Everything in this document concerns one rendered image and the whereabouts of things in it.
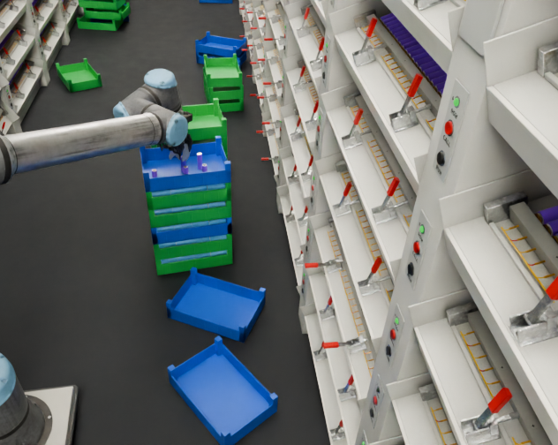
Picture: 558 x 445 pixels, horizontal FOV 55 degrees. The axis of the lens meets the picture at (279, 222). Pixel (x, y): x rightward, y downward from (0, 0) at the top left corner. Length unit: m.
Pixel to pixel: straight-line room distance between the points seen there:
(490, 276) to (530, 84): 0.21
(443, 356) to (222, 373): 1.11
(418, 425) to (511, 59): 0.60
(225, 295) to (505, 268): 1.50
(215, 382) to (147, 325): 0.35
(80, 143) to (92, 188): 1.33
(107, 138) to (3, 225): 1.25
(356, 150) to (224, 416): 0.93
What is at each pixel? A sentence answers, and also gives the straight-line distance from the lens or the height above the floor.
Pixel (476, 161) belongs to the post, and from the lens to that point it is 0.67.
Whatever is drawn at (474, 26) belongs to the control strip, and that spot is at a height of 1.30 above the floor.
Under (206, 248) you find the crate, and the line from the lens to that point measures 2.08.
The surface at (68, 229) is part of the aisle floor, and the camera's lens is 2.45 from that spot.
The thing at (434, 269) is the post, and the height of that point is 0.99.
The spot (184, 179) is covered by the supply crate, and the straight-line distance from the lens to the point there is 1.88.
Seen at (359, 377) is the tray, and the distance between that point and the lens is 1.24.
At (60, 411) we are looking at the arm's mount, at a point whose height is 0.10.
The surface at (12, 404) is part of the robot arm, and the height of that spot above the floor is 0.28.
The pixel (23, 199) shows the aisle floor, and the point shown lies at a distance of 2.69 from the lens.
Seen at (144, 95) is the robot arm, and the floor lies 0.78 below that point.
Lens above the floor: 1.48
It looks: 39 degrees down
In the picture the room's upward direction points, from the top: 3 degrees clockwise
